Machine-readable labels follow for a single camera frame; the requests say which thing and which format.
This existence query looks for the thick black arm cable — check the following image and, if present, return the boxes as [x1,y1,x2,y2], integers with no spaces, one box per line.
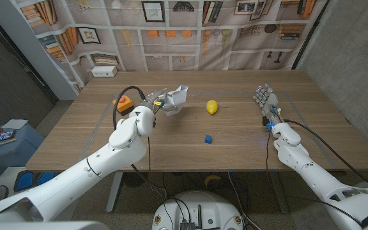
[283,118,368,196]
[112,86,169,201]

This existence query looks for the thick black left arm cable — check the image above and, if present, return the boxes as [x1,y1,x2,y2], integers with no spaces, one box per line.
[112,86,169,201]

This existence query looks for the thin black left wrist cable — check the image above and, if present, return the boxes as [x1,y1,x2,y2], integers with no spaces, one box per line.
[147,136,153,180]

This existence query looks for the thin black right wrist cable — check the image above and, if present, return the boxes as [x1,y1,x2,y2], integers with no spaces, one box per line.
[265,129,273,180]

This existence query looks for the white power strip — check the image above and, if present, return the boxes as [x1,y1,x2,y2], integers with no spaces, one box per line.
[91,65,118,78]

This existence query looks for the blue covered stool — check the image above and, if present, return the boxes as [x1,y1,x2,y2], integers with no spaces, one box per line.
[0,123,46,175]

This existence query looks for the black round fan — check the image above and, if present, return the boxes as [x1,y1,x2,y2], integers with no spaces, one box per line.
[122,171,149,188]

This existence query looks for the dark table leg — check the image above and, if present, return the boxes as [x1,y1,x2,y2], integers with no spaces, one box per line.
[268,171,289,214]

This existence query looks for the yellow banana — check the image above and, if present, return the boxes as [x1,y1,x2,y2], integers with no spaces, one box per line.
[204,174,222,188]

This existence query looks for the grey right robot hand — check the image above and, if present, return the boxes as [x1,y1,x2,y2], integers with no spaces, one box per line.
[253,82,286,126]

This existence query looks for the yellow lemon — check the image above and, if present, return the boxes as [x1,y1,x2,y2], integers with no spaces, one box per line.
[206,100,219,115]

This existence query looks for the white paper milk carton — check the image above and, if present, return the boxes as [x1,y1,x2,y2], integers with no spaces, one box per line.
[162,84,189,117]

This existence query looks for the orange emergency stop button box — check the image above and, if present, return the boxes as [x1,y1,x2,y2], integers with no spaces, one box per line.
[112,95,135,117]

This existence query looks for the white paper sheet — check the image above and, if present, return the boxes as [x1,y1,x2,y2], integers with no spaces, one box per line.
[1,119,29,130]

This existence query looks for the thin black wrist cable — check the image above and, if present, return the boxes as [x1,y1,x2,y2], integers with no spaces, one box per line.
[265,129,273,180]
[147,136,153,180]

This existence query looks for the black backdrop pole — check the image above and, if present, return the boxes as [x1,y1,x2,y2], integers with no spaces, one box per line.
[291,0,330,70]

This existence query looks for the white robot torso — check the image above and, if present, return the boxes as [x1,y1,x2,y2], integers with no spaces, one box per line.
[151,190,245,230]

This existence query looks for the white table leg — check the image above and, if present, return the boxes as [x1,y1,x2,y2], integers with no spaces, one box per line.
[105,171,124,214]

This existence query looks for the printed bookshelf backdrop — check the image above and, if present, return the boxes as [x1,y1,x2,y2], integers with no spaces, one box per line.
[14,0,328,93]

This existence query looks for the black smartphone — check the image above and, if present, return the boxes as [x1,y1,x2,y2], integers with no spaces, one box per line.
[0,130,17,144]

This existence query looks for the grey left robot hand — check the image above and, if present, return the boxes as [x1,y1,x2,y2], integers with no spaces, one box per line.
[144,89,172,112]

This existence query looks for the white box with blue shapes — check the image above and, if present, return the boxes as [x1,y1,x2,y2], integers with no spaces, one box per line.
[0,165,66,201]

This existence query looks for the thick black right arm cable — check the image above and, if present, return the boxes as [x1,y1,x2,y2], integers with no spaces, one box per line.
[283,118,368,196]

